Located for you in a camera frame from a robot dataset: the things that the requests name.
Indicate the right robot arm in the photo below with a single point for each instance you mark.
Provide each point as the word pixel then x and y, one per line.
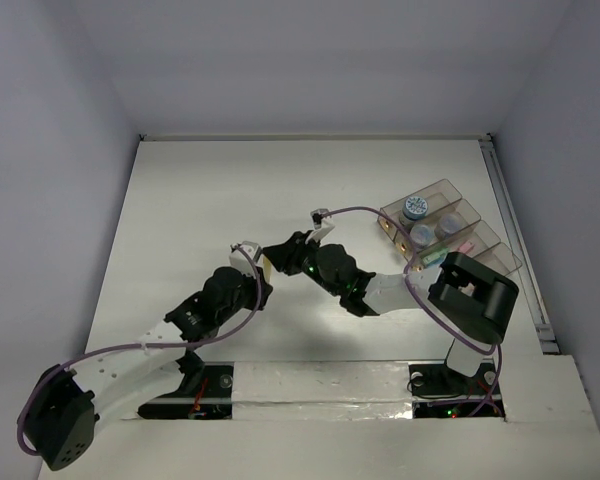
pixel 467 299

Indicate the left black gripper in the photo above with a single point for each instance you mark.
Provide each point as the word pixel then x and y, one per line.
pixel 259 291

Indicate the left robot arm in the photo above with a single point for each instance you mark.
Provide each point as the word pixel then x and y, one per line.
pixel 73 401

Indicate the aluminium rail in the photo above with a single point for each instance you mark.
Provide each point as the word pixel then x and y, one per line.
pixel 529 284

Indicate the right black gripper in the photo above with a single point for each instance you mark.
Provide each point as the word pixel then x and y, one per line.
pixel 288 258

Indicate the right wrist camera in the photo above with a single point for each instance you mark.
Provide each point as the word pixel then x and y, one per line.
pixel 323 225

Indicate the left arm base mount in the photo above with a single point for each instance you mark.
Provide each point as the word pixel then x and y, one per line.
pixel 205 393

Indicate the pink highlighter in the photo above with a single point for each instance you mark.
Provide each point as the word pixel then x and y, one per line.
pixel 466 247

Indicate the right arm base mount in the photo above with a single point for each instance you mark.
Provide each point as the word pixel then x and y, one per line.
pixel 441 393

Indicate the clear jar purple contents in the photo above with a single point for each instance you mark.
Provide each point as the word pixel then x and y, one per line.
pixel 447 225

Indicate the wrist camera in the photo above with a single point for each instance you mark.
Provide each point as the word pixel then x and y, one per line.
pixel 323 225
pixel 245 256

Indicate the blue lidded paint jar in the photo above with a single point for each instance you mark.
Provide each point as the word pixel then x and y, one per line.
pixel 413 209

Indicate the clear jar blue contents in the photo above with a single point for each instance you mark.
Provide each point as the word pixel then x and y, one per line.
pixel 421 235

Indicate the silver foil strip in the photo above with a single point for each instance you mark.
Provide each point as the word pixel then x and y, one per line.
pixel 328 391

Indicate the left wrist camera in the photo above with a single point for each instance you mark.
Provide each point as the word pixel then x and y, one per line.
pixel 245 256

